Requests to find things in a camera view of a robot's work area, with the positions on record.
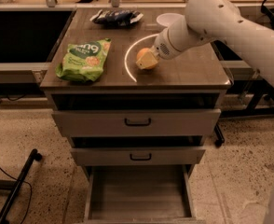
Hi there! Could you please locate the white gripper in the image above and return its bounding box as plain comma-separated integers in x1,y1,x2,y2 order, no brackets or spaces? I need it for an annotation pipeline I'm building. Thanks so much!
136,28,182,70

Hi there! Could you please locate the orange fruit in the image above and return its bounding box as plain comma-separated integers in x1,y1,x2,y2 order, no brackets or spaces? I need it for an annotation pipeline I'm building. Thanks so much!
136,48,151,61

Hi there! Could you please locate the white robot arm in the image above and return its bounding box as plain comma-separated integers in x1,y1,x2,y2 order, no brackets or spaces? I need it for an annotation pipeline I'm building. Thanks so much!
166,0,274,224

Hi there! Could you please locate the top grey drawer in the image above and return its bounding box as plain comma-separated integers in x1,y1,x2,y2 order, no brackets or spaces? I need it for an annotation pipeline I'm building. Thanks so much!
52,109,221,137

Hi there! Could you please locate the grey drawer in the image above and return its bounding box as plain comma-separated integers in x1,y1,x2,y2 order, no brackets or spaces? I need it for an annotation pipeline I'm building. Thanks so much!
70,147,205,166
52,109,221,137

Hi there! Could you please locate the grey drawer cabinet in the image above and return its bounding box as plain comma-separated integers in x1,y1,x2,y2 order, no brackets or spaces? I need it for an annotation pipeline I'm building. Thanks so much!
39,7,232,224

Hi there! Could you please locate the middle grey drawer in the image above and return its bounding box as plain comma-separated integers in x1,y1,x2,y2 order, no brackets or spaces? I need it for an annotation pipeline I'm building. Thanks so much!
70,147,205,166

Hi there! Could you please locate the bottom open drawer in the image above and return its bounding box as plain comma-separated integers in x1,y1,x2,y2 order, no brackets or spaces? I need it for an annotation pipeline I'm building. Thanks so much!
84,165,196,224

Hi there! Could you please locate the white ceramic bowl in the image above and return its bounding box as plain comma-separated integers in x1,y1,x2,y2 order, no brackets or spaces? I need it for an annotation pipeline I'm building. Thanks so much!
157,13,182,28

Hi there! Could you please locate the blue white chip bag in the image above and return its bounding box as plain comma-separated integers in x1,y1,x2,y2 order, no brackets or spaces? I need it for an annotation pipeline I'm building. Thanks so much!
89,9,144,27

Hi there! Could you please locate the green snack bag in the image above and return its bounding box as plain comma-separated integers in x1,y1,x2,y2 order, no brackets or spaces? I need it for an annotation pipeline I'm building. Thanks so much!
55,38,111,82

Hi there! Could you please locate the black stand leg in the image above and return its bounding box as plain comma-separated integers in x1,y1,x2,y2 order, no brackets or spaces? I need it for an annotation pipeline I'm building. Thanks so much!
0,148,42,224

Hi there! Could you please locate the black table frame leg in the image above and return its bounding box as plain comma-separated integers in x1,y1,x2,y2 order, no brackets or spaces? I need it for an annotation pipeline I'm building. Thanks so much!
214,124,225,147

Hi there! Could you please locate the black floor cable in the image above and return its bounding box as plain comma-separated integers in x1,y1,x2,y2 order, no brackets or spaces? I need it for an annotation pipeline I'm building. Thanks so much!
0,142,34,224

